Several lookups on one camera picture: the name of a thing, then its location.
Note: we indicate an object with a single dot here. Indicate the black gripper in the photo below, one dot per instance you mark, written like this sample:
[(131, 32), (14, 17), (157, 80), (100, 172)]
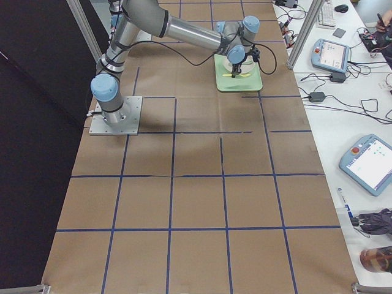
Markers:
[(237, 66)]

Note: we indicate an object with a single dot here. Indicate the white round plate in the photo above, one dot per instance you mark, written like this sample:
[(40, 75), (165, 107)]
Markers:
[(246, 68)]

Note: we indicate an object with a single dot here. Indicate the light green tray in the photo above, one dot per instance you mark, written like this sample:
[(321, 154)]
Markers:
[(238, 84)]

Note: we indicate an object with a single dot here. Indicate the black power adapter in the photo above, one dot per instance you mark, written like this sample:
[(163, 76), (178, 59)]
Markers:
[(316, 97), (337, 77)]

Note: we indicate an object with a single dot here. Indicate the blue teach pendant far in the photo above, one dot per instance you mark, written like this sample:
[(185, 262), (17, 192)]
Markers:
[(330, 56)]

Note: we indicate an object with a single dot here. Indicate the blue teach pendant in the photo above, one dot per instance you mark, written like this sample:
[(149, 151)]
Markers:
[(330, 56), (368, 162)]

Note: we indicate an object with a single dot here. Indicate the white keyboard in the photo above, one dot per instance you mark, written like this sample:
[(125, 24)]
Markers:
[(326, 18)]

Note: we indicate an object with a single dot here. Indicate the black computer mouse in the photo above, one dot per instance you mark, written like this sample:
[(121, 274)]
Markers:
[(343, 8)]

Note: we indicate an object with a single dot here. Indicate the blue teach pendant near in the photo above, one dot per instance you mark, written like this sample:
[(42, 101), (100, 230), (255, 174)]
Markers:
[(368, 162)]

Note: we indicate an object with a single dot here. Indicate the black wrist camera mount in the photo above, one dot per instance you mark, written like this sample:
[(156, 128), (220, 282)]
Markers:
[(255, 53)]

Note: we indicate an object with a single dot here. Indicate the aluminium frame post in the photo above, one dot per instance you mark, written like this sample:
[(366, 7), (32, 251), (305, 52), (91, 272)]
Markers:
[(305, 30)]

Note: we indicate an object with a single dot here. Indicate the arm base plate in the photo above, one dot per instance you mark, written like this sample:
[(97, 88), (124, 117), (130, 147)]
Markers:
[(143, 36), (125, 121)]

